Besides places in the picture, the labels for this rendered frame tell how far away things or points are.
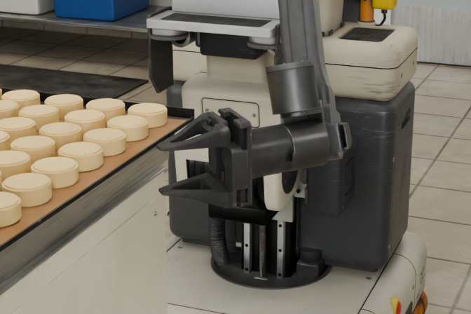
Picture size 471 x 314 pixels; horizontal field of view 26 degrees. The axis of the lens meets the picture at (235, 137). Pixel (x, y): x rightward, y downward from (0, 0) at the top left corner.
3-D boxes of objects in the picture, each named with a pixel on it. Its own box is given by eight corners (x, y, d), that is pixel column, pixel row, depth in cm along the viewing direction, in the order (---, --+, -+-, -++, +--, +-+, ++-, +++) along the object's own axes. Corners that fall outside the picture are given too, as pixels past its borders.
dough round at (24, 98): (30, 101, 140) (29, 87, 139) (47, 109, 136) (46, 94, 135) (-4, 107, 137) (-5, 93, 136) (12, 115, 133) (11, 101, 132)
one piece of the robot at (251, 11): (175, 79, 209) (173, -27, 202) (304, 92, 199) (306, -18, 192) (140, 99, 194) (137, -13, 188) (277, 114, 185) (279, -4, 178)
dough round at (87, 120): (109, 125, 129) (109, 109, 129) (99, 137, 125) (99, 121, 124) (71, 123, 130) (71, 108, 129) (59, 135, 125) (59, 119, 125)
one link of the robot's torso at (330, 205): (234, 203, 233) (233, 99, 225) (355, 220, 223) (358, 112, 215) (186, 248, 209) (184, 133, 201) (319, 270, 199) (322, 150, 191)
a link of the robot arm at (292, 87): (352, 147, 129) (287, 156, 131) (339, 57, 129) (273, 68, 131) (338, 156, 118) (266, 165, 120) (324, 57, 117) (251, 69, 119)
